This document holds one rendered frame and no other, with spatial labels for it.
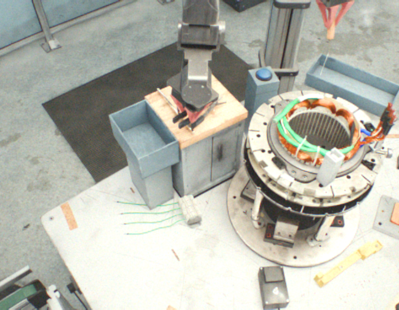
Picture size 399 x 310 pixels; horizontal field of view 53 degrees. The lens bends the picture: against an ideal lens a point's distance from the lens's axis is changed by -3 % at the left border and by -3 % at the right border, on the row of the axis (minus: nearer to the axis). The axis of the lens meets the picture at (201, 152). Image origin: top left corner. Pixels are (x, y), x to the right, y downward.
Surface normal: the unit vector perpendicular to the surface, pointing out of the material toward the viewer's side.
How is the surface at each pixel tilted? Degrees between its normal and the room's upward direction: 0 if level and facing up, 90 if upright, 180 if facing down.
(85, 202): 0
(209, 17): 97
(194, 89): 92
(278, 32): 90
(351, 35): 0
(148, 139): 0
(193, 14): 97
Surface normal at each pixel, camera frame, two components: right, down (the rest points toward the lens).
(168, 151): 0.54, 0.67
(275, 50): 0.00, 0.79
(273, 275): 0.00, -0.62
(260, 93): 0.29, 0.76
